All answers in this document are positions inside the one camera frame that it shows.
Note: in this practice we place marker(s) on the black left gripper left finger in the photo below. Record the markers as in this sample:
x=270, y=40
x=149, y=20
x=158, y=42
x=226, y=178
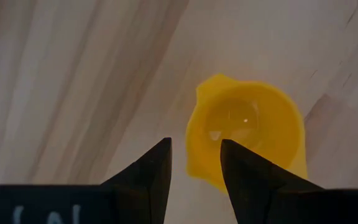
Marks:
x=157, y=168

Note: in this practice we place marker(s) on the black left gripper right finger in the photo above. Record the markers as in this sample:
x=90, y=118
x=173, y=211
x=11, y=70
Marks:
x=244, y=174

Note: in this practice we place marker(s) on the yellow measuring cup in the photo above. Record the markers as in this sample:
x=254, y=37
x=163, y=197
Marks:
x=259, y=102

